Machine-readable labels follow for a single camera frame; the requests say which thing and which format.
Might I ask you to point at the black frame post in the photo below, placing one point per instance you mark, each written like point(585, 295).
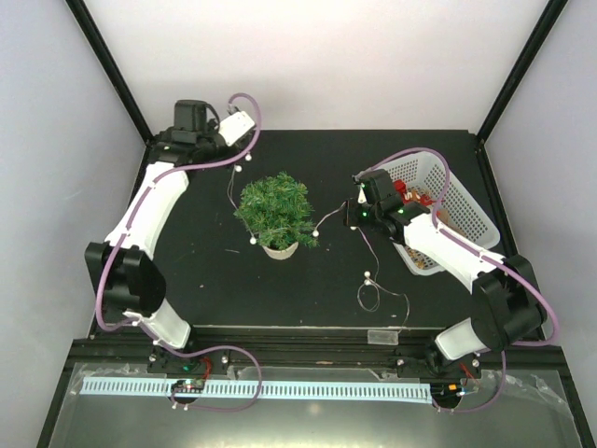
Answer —
point(93, 35)
point(533, 44)

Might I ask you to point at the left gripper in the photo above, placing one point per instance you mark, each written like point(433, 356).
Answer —
point(238, 150)

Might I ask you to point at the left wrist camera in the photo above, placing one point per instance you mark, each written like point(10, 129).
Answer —
point(235, 127)

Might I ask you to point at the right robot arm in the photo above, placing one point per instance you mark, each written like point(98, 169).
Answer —
point(506, 304)

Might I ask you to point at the left black frame post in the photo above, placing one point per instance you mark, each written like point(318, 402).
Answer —
point(93, 35)

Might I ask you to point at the white perforated plastic basket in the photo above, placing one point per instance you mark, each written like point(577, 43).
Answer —
point(424, 173)

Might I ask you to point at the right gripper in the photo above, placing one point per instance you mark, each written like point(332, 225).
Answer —
point(351, 217)

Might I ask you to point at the small circuit board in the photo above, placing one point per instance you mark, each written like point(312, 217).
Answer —
point(193, 386)

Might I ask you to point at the right black frame post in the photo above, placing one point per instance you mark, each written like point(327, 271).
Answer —
point(533, 44)

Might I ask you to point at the light blue slotted cable duct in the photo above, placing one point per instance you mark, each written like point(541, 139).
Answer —
point(245, 389)

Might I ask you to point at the red gift box ornament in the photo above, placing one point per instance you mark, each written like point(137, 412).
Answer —
point(401, 189)

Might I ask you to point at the small green christmas tree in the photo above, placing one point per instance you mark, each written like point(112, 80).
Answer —
point(276, 212)

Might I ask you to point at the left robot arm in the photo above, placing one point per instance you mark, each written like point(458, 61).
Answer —
point(129, 288)

